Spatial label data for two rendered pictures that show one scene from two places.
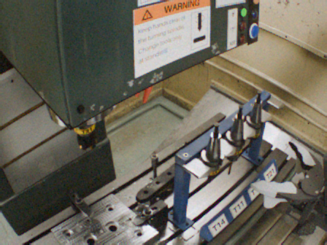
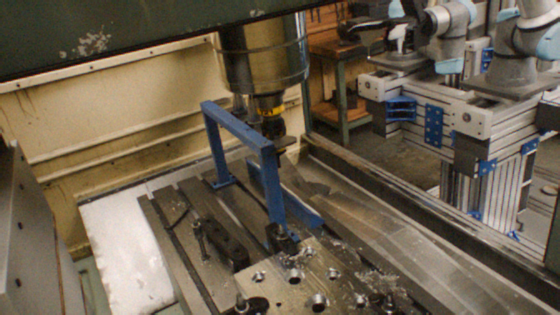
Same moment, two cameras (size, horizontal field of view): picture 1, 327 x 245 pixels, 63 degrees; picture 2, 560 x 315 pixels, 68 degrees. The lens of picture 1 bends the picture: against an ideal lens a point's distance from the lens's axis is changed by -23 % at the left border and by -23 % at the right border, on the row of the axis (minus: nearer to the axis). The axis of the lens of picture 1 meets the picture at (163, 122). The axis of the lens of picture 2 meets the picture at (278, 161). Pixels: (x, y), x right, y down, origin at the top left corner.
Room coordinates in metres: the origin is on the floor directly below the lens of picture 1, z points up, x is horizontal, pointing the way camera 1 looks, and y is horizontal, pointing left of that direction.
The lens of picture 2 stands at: (0.32, 0.84, 1.68)
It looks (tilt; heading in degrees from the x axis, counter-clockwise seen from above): 28 degrees down; 288
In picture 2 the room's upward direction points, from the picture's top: 9 degrees counter-clockwise
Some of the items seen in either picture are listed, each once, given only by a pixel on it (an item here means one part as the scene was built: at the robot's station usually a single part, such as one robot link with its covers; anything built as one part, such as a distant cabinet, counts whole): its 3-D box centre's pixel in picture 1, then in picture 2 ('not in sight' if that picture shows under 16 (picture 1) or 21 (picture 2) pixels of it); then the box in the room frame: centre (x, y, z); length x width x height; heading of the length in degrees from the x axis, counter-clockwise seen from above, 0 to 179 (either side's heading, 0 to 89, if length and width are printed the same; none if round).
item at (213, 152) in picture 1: (214, 145); not in sight; (0.65, -0.13, 1.26); 0.04 x 0.04 x 0.07
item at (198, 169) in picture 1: (198, 168); (283, 142); (0.61, -0.09, 1.21); 0.07 x 0.05 x 0.01; 43
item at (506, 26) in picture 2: not in sight; (517, 28); (-0.04, -0.62, 1.33); 0.13 x 0.12 x 0.14; 111
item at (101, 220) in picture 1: (102, 236); (307, 297); (0.52, 0.20, 0.96); 0.29 x 0.23 x 0.05; 133
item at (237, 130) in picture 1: (238, 126); (253, 108); (0.72, -0.21, 1.26); 0.04 x 0.04 x 0.07
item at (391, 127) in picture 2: not in sight; (408, 114); (0.28, -0.99, 0.89); 0.36 x 0.10 x 0.09; 43
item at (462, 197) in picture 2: not in sight; (458, 145); (0.07, -0.87, 0.79); 0.13 x 0.09 x 0.86; 133
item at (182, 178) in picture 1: (181, 195); (274, 201); (0.65, -0.05, 1.05); 0.10 x 0.05 x 0.30; 43
